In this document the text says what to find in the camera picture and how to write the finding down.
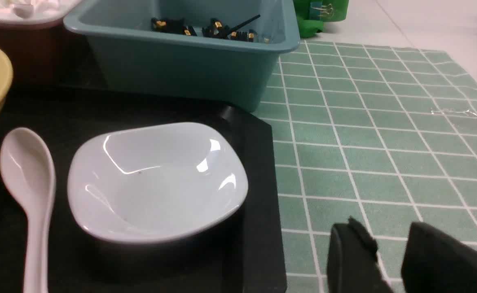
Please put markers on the white ceramic soup spoon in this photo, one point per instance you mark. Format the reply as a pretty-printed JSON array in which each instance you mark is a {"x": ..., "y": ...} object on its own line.
[{"x": 28, "y": 172}]

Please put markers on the green backdrop cloth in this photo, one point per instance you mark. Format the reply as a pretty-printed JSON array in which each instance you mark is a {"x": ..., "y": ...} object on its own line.
[{"x": 313, "y": 14}]

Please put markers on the white square sauce dish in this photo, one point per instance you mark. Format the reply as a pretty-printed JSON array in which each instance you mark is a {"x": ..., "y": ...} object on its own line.
[{"x": 155, "y": 184}]

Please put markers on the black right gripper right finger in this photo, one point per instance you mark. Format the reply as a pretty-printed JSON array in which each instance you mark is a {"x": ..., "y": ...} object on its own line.
[{"x": 435, "y": 262}]

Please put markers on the black chopsticks pile in bin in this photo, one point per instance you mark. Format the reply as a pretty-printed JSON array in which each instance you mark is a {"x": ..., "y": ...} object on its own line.
[{"x": 215, "y": 30}]

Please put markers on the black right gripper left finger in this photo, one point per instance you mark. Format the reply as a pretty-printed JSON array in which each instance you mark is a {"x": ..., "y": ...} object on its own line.
[{"x": 352, "y": 265}]

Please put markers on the blue plastic chopstick bin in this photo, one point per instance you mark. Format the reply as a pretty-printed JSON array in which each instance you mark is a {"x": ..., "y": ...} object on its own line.
[{"x": 132, "y": 58}]

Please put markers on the black plastic serving tray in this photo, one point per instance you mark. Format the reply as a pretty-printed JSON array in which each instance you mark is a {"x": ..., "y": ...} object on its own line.
[{"x": 243, "y": 255}]

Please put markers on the green checkered table mat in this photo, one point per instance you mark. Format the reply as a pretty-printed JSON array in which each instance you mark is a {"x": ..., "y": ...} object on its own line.
[{"x": 385, "y": 135}]

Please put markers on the white brown spoon bin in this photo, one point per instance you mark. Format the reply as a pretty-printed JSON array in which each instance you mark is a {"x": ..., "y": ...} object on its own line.
[{"x": 33, "y": 35}]

